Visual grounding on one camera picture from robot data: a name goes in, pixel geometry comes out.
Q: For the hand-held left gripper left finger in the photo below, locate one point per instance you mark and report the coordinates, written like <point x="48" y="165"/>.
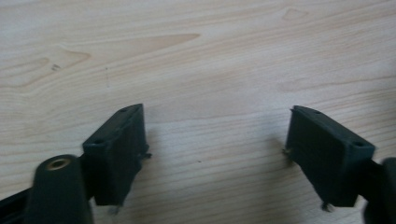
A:
<point x="115" y="155"/>

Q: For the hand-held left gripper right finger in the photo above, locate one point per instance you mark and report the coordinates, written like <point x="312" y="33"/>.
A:
<point x="327" y="155"/>

